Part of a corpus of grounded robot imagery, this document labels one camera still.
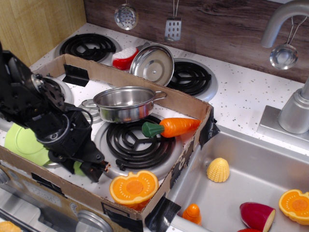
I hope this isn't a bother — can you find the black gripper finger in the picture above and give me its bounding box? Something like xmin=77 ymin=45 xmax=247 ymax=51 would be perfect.
xmin=80 ymin=161 xmax=111 ymax=183

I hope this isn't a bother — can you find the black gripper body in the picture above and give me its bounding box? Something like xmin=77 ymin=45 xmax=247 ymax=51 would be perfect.
xmin=36 ymin=103 xmax=105 ymax=174

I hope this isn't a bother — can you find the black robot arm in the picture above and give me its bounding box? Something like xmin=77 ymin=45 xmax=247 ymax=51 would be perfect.
xmin=0 ymin=50 xmax=110 ymax=183

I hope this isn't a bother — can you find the stainless steel pot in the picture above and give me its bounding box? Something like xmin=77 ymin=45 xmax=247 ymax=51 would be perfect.
xmin=82 ymin=86 xmax=167 ymax=123

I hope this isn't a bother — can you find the steel pot lid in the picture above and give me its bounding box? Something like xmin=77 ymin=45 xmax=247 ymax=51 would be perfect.
xmin=129 ymin=44 xmax=174 ymax=86

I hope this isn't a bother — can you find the black front right burner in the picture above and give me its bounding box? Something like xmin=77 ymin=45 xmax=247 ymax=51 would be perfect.
xmin=94 ymin=114 xmax=183 ymax=181

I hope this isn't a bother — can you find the orange pumpkin half in fence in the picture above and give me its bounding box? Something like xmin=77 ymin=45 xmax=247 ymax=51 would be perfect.
xmin=109 ymin=170 xmax=159 ymax=211

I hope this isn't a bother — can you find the silver stove knob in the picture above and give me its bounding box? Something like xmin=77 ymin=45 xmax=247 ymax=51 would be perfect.
xmin=75 ymin=210 xmax=113 ymax=232

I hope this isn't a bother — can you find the light green plastic plate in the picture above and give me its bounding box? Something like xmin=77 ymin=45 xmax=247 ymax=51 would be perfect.
xmin=4 ymin=123 xmax=50 ymax=166

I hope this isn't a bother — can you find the brown cardboard fence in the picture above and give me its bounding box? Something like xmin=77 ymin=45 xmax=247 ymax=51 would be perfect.
xmin=0 ymin=54 xmax=219 ymax=232

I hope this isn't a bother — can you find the orange toy carrot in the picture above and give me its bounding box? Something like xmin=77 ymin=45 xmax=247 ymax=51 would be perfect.
xmin=142 ymin=117 xmax=202 ymax=138

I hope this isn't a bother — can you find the red white toy mushroom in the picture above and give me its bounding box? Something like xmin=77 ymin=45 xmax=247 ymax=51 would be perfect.
xmin=112 ymin=47 xmax=139 ymax=71

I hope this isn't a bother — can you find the black back left burner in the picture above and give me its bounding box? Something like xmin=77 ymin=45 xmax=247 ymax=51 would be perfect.
xmin=54 ymin=33 xmax=121 ymax=66

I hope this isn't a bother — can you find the yellow toy at bottom left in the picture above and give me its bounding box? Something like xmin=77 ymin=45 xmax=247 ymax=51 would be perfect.
xmin=0 ymin=221 xmax=22 ymax=232

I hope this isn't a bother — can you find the yellow toy corn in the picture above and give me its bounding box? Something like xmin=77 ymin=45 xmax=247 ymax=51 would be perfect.
xmin=207 ymin=158 xmax=230 ymax=183

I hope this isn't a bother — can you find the hanging steel skimmer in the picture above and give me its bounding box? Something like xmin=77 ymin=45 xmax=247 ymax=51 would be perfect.
xmin=114 ymin=0 xmax=139 ymax=30

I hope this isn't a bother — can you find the black back right burner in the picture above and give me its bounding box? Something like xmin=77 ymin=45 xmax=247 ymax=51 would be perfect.
xmin=168 ymin=58 xmax=218 ymax=102

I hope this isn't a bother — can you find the hanging steel slotted spatula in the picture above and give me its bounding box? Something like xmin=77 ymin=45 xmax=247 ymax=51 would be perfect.
xmin=164 ymin=1 xmax=182 ymax=43

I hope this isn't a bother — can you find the red toy at bottom edge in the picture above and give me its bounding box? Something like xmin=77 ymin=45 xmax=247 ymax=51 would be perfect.
xmin=237 ymin=228 xmax=261 ymax=232

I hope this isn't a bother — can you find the silver sink basin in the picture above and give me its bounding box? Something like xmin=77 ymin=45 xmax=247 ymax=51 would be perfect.
xmin=168 ymin=126 xmax=309 ymax=232

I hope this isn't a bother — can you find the red toy apple slice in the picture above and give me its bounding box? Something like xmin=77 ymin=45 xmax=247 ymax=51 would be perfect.
xmin=239 ymin=202 xmax=276 ymax=232

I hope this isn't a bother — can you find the orange pumpkin half in sink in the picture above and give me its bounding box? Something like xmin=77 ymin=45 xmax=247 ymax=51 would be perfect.
xmin=279 ymin=189 xmax=309 ymax=225

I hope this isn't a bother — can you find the silver faucet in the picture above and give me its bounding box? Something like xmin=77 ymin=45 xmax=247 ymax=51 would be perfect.
xmin=257 ymin=0 xmax=309 ymax=149

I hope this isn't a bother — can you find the hanging steel ladle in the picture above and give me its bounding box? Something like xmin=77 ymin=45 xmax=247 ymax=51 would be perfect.
xmin=269 ymin=16 xmax=307 ymax=70

